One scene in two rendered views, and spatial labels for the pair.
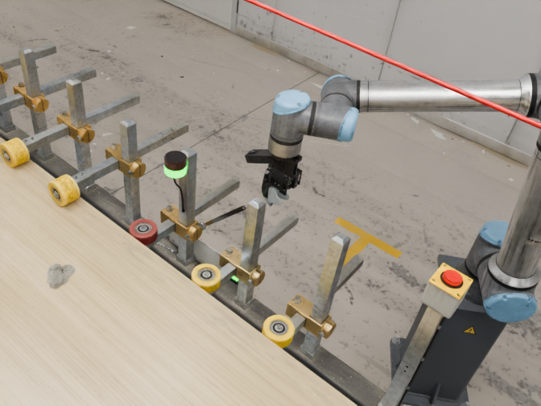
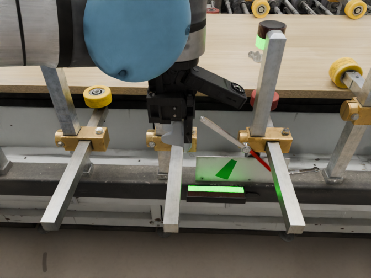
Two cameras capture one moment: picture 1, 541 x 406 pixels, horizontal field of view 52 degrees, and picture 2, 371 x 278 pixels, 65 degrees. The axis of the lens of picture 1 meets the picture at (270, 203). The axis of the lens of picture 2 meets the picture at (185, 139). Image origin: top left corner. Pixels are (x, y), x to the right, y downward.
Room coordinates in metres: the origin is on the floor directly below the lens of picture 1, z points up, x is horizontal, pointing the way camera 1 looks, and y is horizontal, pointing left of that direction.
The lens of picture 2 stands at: (1.63, -0.23, 1.36)
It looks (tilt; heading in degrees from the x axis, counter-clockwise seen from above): 40 degrees down; 149
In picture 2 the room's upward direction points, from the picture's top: straight up
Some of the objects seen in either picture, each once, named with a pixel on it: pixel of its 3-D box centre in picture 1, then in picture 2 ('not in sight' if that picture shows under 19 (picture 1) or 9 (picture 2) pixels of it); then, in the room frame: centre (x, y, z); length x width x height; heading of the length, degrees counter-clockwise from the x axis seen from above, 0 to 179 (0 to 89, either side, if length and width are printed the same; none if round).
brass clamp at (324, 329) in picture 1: (311, 316); (82, 138); (0.95, -0.16, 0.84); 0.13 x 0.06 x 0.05; 57
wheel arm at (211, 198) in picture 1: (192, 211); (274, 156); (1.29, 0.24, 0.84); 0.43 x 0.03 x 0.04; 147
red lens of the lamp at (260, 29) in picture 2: (175, 160); (271, 29); (1.17, 0.27, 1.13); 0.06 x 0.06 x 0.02
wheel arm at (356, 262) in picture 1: (318, 300); (81, 154); (1.01, -0.18, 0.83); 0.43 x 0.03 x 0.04; 147
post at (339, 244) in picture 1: (323, 300); (66, 112); (0.94, -0.18, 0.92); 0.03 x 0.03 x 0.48; 57
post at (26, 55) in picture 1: (37, 110); not in sight; (1.62, 0.87, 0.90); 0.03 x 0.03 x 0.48; 57
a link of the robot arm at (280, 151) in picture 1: (285, 142); (176, 39); (1.25, -0.02, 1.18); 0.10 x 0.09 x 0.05; 148
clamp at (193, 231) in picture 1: (180, 224); (263, 139); (1.22, 0.26, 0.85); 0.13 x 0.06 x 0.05; 57
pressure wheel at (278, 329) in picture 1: (276, 339); (100, 106); (0.85, -0.07, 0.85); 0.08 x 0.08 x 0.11
